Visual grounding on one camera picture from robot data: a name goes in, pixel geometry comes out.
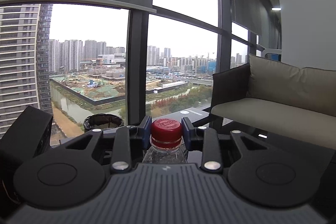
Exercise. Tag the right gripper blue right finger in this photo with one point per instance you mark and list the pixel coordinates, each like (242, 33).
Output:
(202, 146)

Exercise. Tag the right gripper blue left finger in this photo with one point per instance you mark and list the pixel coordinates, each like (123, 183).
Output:
(129, 147)

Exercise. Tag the clear water bottle red label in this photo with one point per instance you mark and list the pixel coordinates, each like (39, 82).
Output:
(155, 155)

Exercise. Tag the red bottle cap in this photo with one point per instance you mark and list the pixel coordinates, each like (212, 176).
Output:
(166, 133)

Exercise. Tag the black trash bin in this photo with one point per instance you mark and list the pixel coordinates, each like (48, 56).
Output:
(102, 121)

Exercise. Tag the dark brown sofa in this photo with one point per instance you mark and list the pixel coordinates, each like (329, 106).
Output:
(230, 100)

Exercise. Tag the left beige cushion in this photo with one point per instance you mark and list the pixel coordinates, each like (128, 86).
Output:
(307, 88)

